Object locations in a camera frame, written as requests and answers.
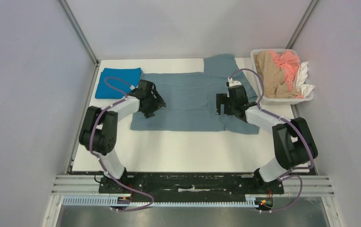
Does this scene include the pink t shirt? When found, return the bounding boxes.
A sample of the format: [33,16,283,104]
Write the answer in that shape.
[269,50,303,98]

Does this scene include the grey-blue t shirt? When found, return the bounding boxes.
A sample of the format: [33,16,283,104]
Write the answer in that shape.
[130,54,259,135]

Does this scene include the beige t shirt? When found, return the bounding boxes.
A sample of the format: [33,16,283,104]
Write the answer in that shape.
[253,50,284,98]

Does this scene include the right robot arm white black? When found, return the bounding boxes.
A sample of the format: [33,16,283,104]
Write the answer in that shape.
[216,85,318,193]

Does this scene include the white slotted cable duct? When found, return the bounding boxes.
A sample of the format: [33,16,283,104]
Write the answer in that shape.
[62,195,269,208]

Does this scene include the folded bright blue t shirt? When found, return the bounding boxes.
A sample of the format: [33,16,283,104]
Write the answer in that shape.
[95,68,143,99]

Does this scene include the right aluminium frame post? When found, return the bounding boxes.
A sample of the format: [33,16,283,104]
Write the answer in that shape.
[285,0,320,49]

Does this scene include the white t shirt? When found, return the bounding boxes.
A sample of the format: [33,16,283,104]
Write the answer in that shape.
[293,61,315,98]

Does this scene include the aluminium frame post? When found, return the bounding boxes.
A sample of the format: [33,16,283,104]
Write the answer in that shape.
[57,0,99,66]
[285,0,320,49]

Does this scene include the left aluminium frame post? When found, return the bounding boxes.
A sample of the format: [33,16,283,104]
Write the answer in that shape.
[57,0,99,66]

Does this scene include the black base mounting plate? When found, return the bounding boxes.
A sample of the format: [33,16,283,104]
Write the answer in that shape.
[99,172,284,203]

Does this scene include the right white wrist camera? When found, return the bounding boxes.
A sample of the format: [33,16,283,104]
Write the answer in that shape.
[226,78,242,87]

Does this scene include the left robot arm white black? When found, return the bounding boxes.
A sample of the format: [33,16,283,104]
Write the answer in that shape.
[79,79,166,193]

